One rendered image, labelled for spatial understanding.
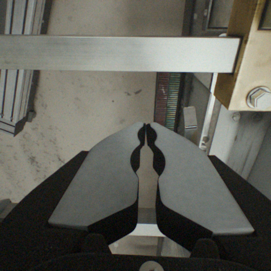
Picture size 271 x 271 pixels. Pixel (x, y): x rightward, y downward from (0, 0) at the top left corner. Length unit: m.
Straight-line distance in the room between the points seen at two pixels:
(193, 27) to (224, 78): 0.14
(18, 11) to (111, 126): 0.69
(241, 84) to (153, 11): 0.87
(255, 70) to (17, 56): 0.22
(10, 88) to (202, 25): 0.87
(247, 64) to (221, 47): 0.03
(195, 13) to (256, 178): 0.44
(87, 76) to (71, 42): 0.91
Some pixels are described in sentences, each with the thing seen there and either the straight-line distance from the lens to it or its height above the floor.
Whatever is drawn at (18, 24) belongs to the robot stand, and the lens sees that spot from 0.94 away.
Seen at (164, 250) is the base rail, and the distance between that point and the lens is 0.71.
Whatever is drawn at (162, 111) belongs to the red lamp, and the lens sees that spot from 0.37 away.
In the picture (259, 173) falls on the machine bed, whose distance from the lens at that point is 0.60.
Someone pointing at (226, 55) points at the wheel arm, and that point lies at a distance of 0.20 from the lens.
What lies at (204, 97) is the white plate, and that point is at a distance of 0.28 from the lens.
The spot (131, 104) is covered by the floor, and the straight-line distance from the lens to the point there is 1.11.
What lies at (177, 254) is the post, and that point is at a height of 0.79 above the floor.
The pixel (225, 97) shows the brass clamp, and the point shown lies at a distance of 0.22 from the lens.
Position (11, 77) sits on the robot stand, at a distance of 1.01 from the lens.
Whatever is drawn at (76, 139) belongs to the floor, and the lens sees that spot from 1.30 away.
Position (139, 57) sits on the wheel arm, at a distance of 0.19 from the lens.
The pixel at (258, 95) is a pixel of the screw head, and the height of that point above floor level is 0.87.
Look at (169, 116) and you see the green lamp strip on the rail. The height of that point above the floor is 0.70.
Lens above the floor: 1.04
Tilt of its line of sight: 60 degrees down
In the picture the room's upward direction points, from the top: 175 degrees counter-clockwise
